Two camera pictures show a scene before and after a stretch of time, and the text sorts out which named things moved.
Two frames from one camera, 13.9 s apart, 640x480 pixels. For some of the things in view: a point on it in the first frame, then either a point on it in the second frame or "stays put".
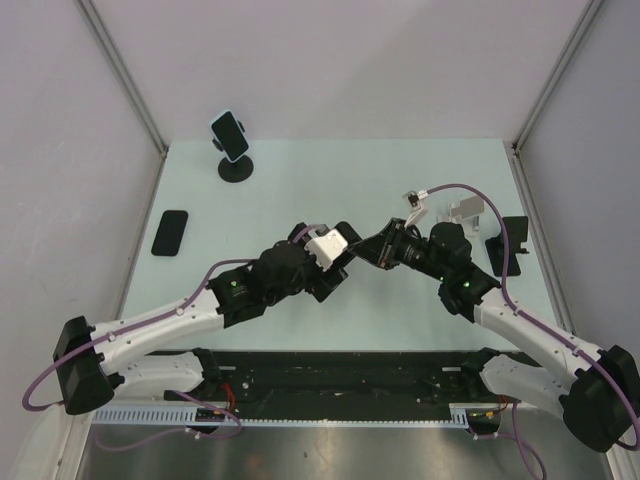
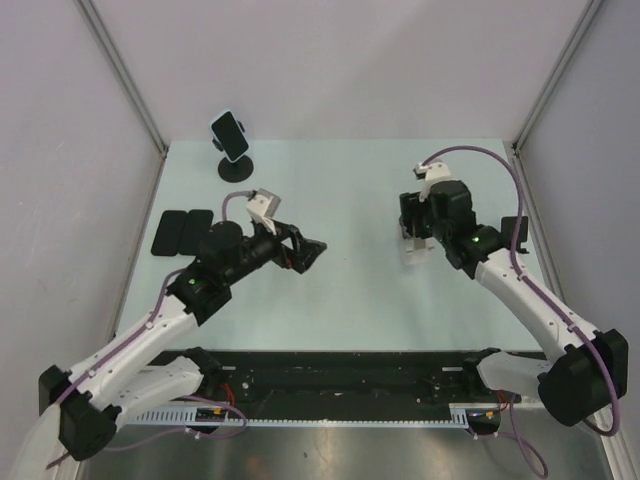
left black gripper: x=319 y=288 to x=284 y=255
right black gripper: x=381 y=249 to x=411 y=206
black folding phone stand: x=517 y=232 stays put
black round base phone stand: x=236 y=171 stays put
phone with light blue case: x=229 y=135 stays put
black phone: x=170 y=232 stays put
